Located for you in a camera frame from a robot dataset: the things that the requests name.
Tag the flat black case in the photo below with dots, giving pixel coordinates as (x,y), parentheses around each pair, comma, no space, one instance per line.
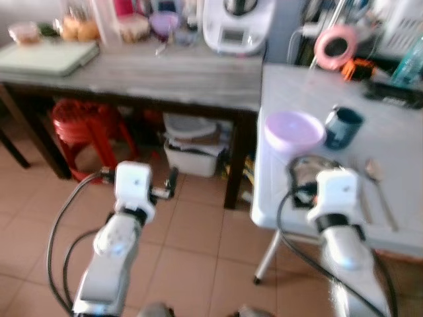
(393,94)

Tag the white boxy appliance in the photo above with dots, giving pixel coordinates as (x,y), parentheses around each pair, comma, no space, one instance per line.
(403,26)

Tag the lilac plastic bowl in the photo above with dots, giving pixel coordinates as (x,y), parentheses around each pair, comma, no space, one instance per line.
(294,129)

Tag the grey robot left foot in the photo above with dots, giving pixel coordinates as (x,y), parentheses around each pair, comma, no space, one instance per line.
(155,310)

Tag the slim steel cutlery piece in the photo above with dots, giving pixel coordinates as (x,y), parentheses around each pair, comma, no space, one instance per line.
(362,198)

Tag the clear bottle orange cap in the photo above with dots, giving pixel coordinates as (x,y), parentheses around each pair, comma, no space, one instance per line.
(106,23)

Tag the red plastic stool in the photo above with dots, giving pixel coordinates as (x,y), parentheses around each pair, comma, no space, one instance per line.
(82,125)

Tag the steel spoon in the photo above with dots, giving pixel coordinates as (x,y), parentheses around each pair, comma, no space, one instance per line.
(374,170)

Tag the small orange black object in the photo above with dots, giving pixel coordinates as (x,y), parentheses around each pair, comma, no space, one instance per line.
(358,69)

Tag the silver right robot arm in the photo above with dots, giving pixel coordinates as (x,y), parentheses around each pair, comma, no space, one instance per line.
(344,252)

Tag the golden bread roll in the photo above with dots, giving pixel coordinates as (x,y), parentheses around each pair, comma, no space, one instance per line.
(69,28)
(90,31)

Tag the dark wooden table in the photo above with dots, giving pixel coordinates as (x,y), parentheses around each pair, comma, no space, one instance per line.
(165,76)

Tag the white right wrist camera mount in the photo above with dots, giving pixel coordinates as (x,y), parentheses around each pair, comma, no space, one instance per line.
(338,191)

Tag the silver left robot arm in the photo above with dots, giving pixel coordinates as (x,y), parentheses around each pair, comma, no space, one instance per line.
(112,246)

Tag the pale green cutting board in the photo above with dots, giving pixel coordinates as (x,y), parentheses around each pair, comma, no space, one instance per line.
(46,58)

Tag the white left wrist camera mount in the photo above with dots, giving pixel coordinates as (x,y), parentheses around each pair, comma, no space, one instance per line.
(133,181)

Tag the purple plastic bowl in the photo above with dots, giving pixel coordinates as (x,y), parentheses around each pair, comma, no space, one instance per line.
(164,25)

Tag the teal plastic water bottle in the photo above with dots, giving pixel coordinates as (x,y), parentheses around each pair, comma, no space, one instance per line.
(410,66)

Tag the small clear food container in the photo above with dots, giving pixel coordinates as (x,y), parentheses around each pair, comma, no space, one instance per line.
(25,33)

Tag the clear plastic tub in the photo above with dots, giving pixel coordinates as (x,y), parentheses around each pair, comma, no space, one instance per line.
(133,30)

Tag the shallow steel bowl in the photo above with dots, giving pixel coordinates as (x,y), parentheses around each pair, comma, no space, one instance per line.
(305,168)

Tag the dark wooden chair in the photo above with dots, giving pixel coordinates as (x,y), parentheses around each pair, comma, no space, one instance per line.
(13,148)

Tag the white folding table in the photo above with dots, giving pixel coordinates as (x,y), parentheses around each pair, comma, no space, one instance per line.
(390,139)

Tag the white kitchen mixer appliance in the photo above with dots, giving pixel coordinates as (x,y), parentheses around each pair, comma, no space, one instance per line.
(234,33)

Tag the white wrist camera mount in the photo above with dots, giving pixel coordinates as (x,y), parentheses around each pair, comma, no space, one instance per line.
(338,191)
(133,181)

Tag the pink round roll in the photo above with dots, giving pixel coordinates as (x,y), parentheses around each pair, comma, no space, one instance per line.
(324,53)

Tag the dark teal mug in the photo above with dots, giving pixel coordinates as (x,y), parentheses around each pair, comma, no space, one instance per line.
(342,129)

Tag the white plastic storage box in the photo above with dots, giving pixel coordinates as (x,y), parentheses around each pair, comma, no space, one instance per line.
(192,158)

